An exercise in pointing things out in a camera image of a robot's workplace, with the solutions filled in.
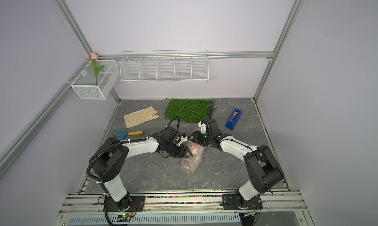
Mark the white wire wall shelf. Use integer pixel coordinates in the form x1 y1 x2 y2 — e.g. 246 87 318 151
120 50 209 82

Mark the white mesh wall basket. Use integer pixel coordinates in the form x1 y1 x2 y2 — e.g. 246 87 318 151
71 60 120 100

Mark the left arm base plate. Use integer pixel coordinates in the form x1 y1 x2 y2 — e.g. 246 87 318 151
104 195 146 212

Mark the black corrugated cable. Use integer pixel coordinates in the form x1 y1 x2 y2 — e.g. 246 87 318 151
86 116 181 182

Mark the green artificial grass mat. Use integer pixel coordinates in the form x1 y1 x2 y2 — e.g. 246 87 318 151
165 99 214 123

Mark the red plastic wine glass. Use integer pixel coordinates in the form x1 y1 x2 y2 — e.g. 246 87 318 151
181 141 204 172

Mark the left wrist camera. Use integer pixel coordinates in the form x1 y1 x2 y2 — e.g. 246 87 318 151
176 133 188 146

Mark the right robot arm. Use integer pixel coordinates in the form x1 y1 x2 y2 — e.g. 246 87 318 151
189 119 284 209

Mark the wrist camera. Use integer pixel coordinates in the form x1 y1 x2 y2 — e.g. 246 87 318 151
198 121 207 134
176 133 188 146

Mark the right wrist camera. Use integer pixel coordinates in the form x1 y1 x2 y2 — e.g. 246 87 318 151
198 121 207 134

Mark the blue tape dispenser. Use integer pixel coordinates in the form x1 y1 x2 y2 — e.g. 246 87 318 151
225 109 242 130

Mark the pink artificial tulip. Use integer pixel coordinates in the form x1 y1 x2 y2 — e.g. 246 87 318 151
91 52 104 85

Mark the blue yellow garden fork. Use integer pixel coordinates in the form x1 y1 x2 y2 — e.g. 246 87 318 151
112 130 144 140

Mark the aluminium front rail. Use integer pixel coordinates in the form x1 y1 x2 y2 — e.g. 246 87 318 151
59 189 308 215

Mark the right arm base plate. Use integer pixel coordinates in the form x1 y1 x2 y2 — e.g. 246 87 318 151
220 194 263 210

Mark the clear bubble wrap sheet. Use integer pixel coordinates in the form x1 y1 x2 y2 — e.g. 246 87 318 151
180 138 206 175

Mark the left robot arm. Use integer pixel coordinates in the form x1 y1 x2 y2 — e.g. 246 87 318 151
86 126 193 211

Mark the beige work glove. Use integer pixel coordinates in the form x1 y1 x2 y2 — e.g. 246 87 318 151
124 106 159 129

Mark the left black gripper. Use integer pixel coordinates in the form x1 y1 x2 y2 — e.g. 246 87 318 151
165 141 193 158

